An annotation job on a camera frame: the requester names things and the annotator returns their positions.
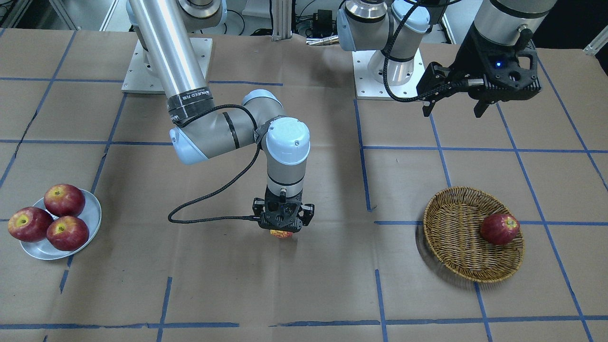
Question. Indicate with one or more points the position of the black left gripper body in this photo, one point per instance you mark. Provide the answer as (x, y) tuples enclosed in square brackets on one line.
[(468, 59)]

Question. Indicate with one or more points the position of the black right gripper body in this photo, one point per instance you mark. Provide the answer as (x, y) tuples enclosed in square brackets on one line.
[(258, 207)]

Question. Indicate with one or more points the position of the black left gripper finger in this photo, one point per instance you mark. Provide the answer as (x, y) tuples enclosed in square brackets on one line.
[(481, 107), (428, 106)]

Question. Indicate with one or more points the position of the yellow-red apple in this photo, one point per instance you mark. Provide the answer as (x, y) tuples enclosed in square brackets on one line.
[(281, 234)]

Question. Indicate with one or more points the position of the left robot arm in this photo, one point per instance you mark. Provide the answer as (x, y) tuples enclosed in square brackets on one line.
[(397, 29)]

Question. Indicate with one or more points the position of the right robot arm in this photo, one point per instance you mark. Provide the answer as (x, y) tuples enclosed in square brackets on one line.
[(203, 130)]

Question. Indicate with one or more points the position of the woven wicker basket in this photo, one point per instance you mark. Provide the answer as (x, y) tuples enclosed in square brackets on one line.
[(452, 222)]

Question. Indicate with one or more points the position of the dark red apple in basket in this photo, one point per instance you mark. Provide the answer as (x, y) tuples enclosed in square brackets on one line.
[(499, 229)]

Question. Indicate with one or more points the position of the red apple plate near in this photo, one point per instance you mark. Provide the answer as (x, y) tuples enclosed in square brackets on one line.
[(68, 233)]

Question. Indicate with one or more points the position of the red apple plate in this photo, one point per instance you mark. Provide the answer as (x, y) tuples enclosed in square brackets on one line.
[(64, 200), (29, 224), (68, 233)]

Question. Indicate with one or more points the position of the red apple plate far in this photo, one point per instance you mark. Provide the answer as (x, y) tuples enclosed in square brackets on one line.
[(64, 200)]

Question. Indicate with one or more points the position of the light blue plate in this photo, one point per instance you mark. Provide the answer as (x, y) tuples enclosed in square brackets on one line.
[(91, 215)]

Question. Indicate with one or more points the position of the red apple plate outer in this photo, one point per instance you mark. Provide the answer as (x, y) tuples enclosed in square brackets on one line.
[(29, 224)]

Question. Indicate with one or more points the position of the black power adapter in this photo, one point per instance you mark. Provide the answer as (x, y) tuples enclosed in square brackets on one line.
[(323, 19)]

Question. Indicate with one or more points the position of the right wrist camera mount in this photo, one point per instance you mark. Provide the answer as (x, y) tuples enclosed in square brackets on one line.
[(281, 215)]

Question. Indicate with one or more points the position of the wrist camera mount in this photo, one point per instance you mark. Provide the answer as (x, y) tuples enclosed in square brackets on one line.
[(507, 72), (281, 215)]

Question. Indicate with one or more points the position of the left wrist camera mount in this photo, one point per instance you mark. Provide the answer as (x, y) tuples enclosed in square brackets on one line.
[(507, 72)]

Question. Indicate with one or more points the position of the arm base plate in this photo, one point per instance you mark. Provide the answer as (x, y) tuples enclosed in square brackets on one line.
[(365, 80), (142, 79)]

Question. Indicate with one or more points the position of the aluminium profile post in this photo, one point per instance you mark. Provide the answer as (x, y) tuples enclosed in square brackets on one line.
[(281, 12)]

